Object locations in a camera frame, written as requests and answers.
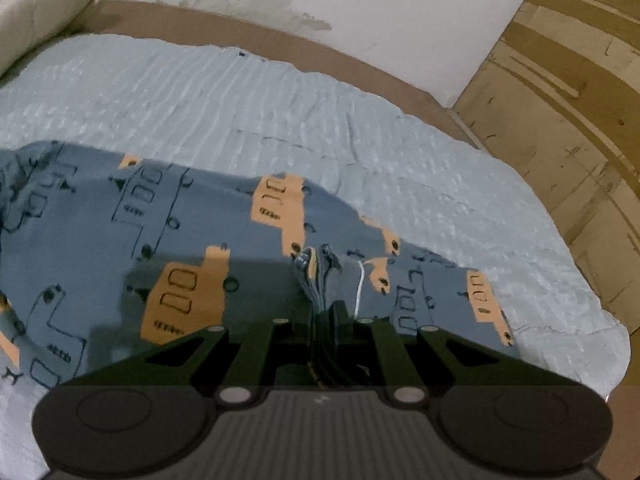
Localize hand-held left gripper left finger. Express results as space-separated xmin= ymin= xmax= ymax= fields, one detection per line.
xmin=60 ymin=310 xmax=328 ymax=408

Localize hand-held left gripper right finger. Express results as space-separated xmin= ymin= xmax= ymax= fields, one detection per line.
xmin=327 ymin=300 xmax=583 ymax=408

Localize blue car print pants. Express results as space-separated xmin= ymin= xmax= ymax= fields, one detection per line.
xmin=0 ymin=140 xmax=516 ymax=397

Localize light blue ribbed mattress pad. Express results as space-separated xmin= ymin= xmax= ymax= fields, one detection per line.
xmin=0 ymin=34 xmax=632 ymax=480

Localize brown wooden bed frame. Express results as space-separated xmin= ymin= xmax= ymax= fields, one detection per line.
xmin=64 ymin=0 xmax=485 ymax=152

